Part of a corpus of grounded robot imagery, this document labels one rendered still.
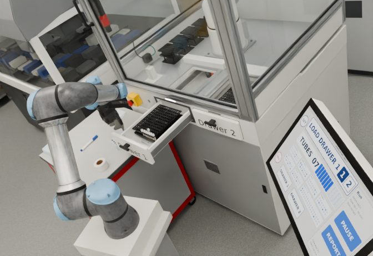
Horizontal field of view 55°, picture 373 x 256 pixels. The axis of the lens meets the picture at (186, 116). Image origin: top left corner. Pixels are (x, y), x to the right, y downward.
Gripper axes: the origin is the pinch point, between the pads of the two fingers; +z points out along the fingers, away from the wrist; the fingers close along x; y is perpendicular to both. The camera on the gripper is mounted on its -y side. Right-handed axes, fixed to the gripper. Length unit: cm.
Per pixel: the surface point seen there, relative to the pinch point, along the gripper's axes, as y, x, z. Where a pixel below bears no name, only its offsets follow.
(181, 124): -20.6, 33.8, -2.4
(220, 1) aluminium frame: -36, 71, -67
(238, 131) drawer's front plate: -32, 65, -4
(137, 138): -0.4, 16.9, 0.7
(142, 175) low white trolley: 6.2, 14.2, 26.9
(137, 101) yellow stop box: -17.6, -8.6, -2.9
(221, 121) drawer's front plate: -30, 56, -7
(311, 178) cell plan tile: -16, 120, -24
